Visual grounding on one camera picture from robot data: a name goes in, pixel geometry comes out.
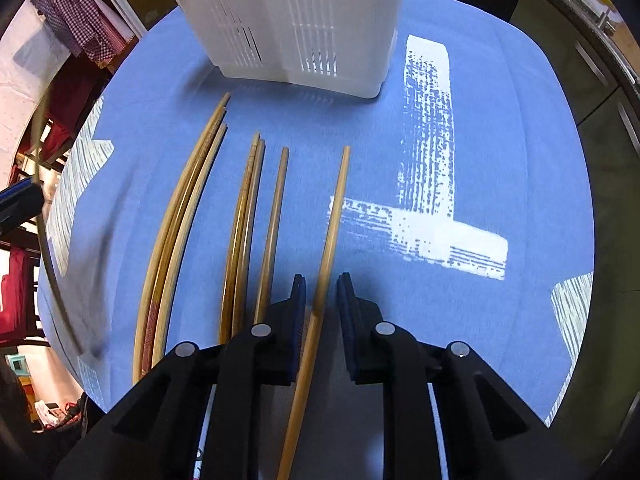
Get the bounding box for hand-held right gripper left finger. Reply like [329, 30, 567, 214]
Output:
[52, 274, 307, 480]

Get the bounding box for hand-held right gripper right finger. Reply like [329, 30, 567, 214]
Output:
[336, 273, 598, 480]

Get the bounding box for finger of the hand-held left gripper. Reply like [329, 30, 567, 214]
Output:
[0, 179, 47, 235]

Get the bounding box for light bamboo chopstick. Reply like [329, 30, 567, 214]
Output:
[276, 146, 352, 480]

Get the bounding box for row of wooden chopsticks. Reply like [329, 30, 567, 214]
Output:
[132, 92, 291, 386]

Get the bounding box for white slotted utensil holder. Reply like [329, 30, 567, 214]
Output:
[152, 0, 408, 100]

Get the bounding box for wooden chair red cushion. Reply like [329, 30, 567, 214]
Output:
[0, 67, 108, 348]

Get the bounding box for red checkered cloth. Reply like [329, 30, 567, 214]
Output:
[31, 0, 137, 68]

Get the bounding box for blue printed tablecloth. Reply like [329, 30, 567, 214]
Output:
[37, 0, 598, 480]

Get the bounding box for green kitchen cabinets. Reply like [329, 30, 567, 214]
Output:
[507, 0, 640, 461]

